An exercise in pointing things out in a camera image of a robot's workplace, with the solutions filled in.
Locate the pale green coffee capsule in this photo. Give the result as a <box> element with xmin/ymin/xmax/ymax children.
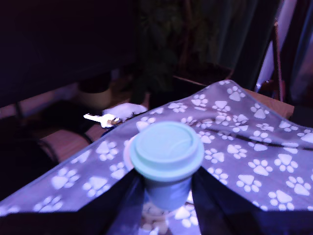
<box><xmin>129</xmin><ymin>121</ymin><xmax>205</xmax><ymax>211</ymax></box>

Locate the paw print cloth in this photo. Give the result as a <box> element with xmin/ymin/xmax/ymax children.
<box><xmin>0</xmin><ymin>79</ymin><xmax>313</xmax><ymax>235</ymax></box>

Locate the silver key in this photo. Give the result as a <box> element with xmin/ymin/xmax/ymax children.
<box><xmin>83</xmin><ymin>113</ymin><xmax>120</xmax><ymax>129</ymax></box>

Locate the white fluffy object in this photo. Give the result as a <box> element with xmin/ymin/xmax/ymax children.
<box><xmin>102</xmin><ymin>102</ymin><xmax>149</xmax><ymax>118</ymax></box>

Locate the cream round pot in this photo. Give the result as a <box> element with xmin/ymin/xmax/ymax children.
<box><xmin>77</xmin><ymin>73</ymin><xmax>112</xmax><ymax>110</ymax></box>

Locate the wooden chair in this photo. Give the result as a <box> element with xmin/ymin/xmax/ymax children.
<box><xmin>255</xmin><ymin>21</ymin><xmax>288</xmax><ymax>102</ymax></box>

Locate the dark curtain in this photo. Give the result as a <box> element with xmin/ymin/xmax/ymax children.
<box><xmin>215</xmin><ymin>0</ymin><xmax>282</xmax><ymax>91</ymax></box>

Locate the green houseplant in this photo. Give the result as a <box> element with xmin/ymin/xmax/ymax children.
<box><xmin>133</xmin><ymin>0</ymin><xmax>233</xmax><ymax>103</ymax></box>

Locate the black Huawei monitor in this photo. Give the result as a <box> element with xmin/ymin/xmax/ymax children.
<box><xmin>0</xmin><ymin>0</ymin><xmax>139</xmax><ymax>110</ymax></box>

